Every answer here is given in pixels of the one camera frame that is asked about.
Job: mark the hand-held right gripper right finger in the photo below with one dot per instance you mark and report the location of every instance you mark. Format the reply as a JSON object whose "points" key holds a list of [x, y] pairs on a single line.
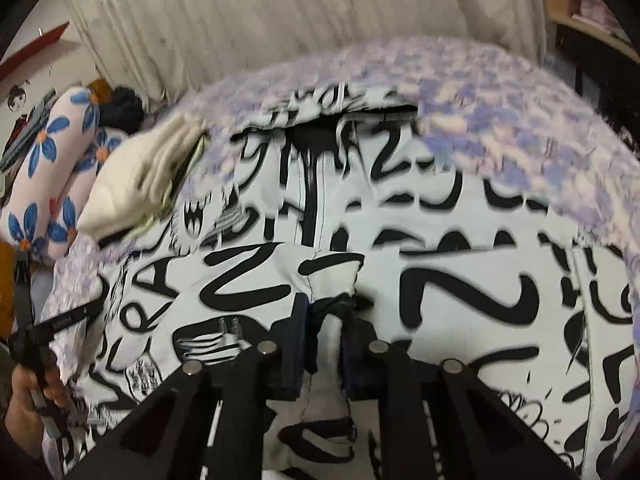
{"points": [[357, 370]]}

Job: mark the dark cloth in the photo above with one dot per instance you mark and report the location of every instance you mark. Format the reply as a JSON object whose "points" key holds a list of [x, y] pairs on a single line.
{"points": [[122, 107]]}

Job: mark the round wall sticker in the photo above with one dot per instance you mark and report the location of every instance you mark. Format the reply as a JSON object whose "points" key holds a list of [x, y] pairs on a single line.
{"points": [[16, 97]]}

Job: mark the orange object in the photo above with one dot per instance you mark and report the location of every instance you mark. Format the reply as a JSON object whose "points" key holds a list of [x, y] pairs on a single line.
{"points": [[7, 285]]}

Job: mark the white black printed garment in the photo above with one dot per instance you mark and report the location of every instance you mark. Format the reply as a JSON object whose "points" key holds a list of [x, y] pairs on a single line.
{"points": [[450, 260]]}

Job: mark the cream folded cloth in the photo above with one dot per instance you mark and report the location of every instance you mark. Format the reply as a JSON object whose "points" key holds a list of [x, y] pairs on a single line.
{"points": [[135, 170]]}

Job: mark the red shelf board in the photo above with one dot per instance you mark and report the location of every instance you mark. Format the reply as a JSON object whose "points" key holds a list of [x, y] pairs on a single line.
{"points": [[35, 50]]}

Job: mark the purple floral blanket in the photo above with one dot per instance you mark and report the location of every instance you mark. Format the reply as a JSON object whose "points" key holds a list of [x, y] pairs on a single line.
{"points": [[500, 85]]}

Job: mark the person's left hand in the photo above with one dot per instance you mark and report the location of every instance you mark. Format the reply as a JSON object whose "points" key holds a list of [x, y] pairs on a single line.
{"points": [[20, 400]]}

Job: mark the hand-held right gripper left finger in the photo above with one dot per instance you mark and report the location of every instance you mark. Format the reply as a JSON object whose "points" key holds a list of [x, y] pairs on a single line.
{"points": [[295, 355]]}

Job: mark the beige curtain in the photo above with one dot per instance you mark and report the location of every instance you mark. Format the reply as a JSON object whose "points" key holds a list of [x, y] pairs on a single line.
{"points": [[250, 10]]}

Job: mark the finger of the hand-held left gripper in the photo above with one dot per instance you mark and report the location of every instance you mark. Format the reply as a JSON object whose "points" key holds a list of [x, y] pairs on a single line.
{"points": [[70, 319]]}

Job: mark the brown cloth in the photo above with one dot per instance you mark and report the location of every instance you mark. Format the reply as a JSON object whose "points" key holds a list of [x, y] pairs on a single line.
{"points": [[102, 90]]}

